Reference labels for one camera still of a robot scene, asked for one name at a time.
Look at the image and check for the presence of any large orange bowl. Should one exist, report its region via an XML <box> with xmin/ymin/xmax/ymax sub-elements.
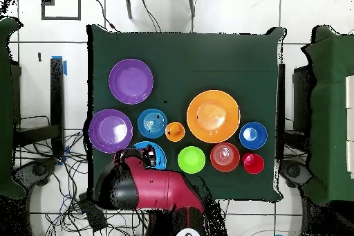
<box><xmin>186</xmin><ymin>89</ymin><xmax>241</xmax><ymax>144</ymax></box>

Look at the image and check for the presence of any orange cup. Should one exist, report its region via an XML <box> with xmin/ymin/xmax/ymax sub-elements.
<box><xmin>165</xmin><ymin>121</ymin><xmax>186</xmax><ymax>143</ymax></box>

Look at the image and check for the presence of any small light blue bowl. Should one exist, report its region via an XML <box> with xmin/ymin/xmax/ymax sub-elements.
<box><xmin>137</xmin><ymin>108</ymin><xmax>169</xmax><ymax>139</ymax></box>

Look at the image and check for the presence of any large light blue bowl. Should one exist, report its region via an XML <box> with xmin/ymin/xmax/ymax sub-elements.
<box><xmin>133</xmin><ymin>140</ymin><xmax>167</xmax><ymax>170</ymax></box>

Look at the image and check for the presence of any green bowl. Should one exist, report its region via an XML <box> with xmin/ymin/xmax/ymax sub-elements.
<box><xmin>177</xmin><ymin>145</ymin><xmax>206</xmax><ymax>175</ymax></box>

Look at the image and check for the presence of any dark green tablecloth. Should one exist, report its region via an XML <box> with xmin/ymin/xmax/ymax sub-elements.
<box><xmin>86</xmin><ymin>24</ymin><xmax>286</xmax><ymax>203</ymax></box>

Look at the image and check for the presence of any purple bowl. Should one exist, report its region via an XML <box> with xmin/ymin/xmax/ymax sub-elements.
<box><xmin>88</xmin><ymin>109</ymin><xmax>134</xmax><ymax>154</ymax></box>
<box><xmin>108</xmin><ymin>58</ymin><xmax>154</xmax><ymax>106</ymax></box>

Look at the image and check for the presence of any red-orange bowl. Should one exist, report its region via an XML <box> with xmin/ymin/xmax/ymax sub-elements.
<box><xmin>209</xmin><ymin>142</ymin><xmax>241</xmax><ymax>172</ymax></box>

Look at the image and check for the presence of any dark blue bowl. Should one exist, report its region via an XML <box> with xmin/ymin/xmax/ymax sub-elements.
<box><xmin>239</xmin><ymin>121</ymin><xmax>268</xmax><ymax>150</ymax></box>

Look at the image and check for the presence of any red cup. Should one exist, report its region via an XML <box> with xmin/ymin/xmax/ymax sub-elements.
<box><xmin>242</xmin><ymin>152</ymin><xmax>266</xmax><ymax>175</ymax></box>

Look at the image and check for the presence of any grey metal leg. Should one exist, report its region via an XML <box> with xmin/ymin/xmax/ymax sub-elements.
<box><xmin>186</xmin><ymin>0</ymin><xmax>201</xmax><ymax>19</ymax></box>
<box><xmin>123</xmin><ymin>0</ymin><xmax>134</xmax><ymax>19</ymax></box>

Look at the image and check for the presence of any black power strip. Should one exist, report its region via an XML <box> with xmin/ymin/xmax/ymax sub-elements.
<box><xmin>77</xmin><ymin>192</ymin><xmax>108</xmax><ymax>233</ymax></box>

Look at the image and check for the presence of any black office chair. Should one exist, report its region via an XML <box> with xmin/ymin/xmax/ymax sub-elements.
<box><xmin>12</xmin><ymin>158</ymin><xmax>57</xmax><ymax>192</ymax></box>
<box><xmin>279</xmin><ymin>159</ymin><xmax>312</xmax><ymax>190</ymax></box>

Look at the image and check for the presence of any green cloth side table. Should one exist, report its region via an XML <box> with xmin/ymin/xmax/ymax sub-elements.
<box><xmin>0</xmin><ymin>17</ymin><xmax>27</xmax><ymax>200</ymax></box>
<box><xmin>301</xmin><ymin>24</ymin><xmax>354</xmax><ymax>204</ymax></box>

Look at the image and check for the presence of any black metal frame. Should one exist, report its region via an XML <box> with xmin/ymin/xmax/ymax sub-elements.
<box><xmin>12</xmin><ymin>57</ymin><xmax>66</xmax><ymax>157</ymax></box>
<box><xmin>277</xmin><ymin>63</ymin><xmax>313</xmax><ymax>159</ymax></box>

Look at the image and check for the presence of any tangle of cables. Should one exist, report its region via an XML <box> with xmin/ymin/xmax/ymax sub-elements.
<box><xmin>16</xmin><ymin>115</ymin><xmax>150</xmax><ymax>236</ymax></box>

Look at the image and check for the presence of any grey square floor frame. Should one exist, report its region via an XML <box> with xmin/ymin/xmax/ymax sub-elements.
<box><xmin>40</xmin><ymin>0</ymin><xmax>82</xmax><ymax>21</ymax></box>

